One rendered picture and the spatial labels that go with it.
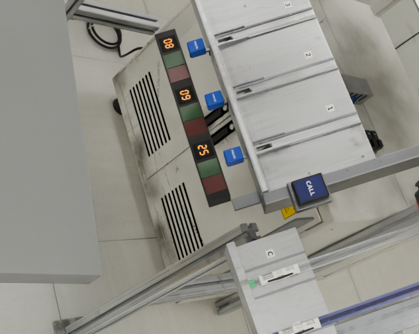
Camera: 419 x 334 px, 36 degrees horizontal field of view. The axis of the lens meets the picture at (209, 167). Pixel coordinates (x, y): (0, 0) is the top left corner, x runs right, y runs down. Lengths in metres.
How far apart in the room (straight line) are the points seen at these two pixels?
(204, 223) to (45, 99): 0.70
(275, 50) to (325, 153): 0.21
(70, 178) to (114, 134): 0.95
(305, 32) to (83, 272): 0.58
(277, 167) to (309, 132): 0.08
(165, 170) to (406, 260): 1.36
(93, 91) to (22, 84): 0.95
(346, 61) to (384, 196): 0.40
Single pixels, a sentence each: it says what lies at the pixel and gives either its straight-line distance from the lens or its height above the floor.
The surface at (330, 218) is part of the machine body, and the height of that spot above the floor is 0.61.
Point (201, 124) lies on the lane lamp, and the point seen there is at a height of 0.66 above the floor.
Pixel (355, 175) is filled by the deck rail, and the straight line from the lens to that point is 1.08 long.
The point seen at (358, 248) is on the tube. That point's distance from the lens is 0.97.
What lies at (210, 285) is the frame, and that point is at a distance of 1.48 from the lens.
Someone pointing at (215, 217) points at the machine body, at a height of 0.30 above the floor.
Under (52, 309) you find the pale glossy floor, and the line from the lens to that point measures 1.60.
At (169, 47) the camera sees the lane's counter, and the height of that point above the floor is 0.66.
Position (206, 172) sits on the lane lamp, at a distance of 1.09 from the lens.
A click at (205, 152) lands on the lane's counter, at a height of 0.66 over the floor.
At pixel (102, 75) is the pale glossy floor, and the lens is 2.04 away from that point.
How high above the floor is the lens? 1.36
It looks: 40 degrees down
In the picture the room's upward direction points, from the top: 55 degrees clockwise
